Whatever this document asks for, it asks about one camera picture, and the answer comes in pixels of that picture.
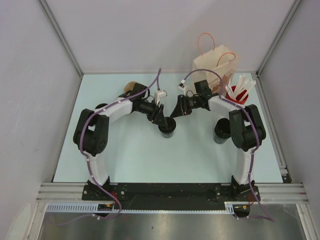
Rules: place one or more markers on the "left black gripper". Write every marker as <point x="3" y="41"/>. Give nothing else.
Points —
<point x="157" y="116"/>

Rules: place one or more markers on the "beige paper takeout bag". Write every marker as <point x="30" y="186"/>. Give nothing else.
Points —
<point x="216" y="66"/>

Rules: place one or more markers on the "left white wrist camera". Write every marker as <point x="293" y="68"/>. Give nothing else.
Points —
<point x="158" y="94"/>

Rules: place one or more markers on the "white wrapped straws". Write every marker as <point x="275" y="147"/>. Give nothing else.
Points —
<point x="243" y="82"/>

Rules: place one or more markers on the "black lid stack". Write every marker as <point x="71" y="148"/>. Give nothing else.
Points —
<point x="101" y="105"/>

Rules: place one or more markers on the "white slotted cable duct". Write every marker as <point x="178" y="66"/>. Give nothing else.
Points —
<point x="97" y="208"/>

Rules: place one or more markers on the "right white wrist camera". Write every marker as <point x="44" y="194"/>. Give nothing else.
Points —
<point x="182" y="86"/>

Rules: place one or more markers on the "single black cup lid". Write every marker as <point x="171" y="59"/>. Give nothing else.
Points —
<point x="170" y="127"/>

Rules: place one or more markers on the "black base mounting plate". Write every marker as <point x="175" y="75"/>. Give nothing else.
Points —
<point x="171" y="196"/>

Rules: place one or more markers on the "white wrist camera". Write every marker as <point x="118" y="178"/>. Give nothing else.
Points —
<point x="182" y="86"/>
<point x="158" y="94"/>

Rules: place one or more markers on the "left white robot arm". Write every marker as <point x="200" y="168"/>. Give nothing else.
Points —
<point x="92" y="129"/>

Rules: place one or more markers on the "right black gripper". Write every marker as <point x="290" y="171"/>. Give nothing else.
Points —
<point x="181" y="108"/>

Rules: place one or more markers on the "stacked brown pulp carriers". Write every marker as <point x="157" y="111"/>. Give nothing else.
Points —
<point x="129" y="86"/>

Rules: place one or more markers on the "red straw holder cup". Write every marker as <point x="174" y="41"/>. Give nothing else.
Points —
<point x="240" y="98"/>

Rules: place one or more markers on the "single black paper cup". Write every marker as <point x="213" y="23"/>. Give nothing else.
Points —
<point x="166" y="132"/>

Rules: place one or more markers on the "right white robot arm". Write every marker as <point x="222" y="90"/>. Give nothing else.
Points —
<point x="243" y="124"/>

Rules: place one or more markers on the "black cup stack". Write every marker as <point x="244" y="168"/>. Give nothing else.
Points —
<point x="222" y="131"/>

